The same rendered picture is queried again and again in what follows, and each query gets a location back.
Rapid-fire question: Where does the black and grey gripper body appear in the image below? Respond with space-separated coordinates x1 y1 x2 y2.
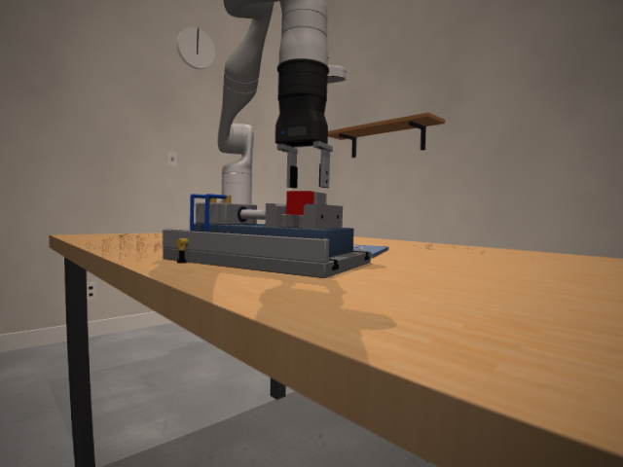
275 27 347 147

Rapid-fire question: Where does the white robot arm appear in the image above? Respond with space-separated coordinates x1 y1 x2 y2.
218 0 327 204

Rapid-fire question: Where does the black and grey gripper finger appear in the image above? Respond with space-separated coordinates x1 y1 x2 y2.
276 144 298 189
313 141 333 188

